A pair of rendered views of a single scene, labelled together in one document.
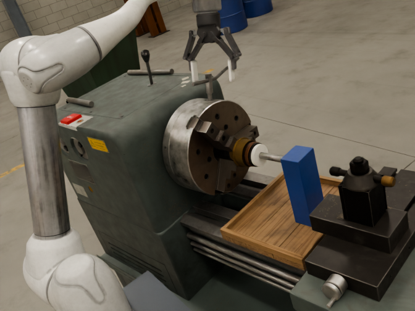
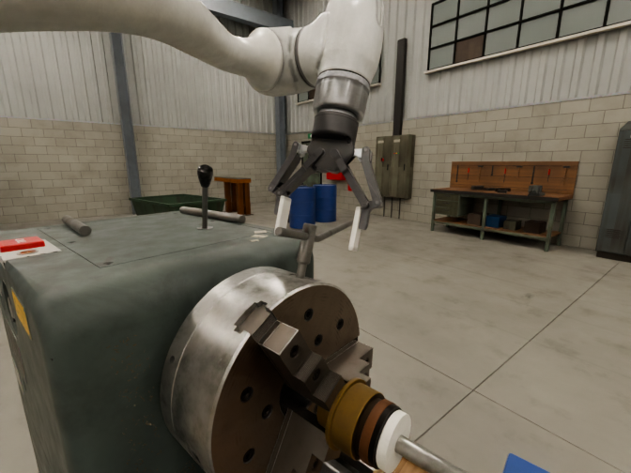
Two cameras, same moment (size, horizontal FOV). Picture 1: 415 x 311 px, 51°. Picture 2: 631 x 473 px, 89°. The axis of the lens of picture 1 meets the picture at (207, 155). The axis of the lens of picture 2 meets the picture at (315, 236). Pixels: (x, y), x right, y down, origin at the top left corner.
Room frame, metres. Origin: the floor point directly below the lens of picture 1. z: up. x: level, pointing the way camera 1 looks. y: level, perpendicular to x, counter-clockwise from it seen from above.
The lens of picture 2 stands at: (0.85, 0.01, 1.41)
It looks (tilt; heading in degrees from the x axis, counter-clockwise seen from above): 13 degrees down; 348
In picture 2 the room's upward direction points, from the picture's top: straight up
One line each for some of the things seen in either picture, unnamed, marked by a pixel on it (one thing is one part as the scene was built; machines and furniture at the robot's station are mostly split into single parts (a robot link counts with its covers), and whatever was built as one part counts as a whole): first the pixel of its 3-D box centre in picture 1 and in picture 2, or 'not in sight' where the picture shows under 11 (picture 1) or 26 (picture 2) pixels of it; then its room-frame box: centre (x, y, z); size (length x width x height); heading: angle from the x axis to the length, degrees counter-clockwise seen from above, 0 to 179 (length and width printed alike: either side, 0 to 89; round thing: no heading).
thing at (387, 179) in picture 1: (383, 180); not in sight; (0.76, -0.34, 1.13); 0.04 x 0.02 x 0.02; 38
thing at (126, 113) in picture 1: (140, 140); (156, 312); (1.61, 0.24, 1.06); 0.59 x 0.48 x 0.39; 38
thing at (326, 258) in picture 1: (381, 223); not in sight; (0.84, -0.36, 0.95); 0.43 x 0.18 x 0.04; 128
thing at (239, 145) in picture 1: (246, 152); (358, 419); (1.19, -0.12, 1.08); 0.09 x 0.09 x 0.09; 38
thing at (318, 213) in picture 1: (357, 221); not in sight; (0.82, -0.30, 1.00); 0.20 x 0.10 x 0.05; 38
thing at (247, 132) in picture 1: (246, 136); (350, 365); (1.30, -0.14, 1.08); 0.12 x 0.11 x 0.05; 128
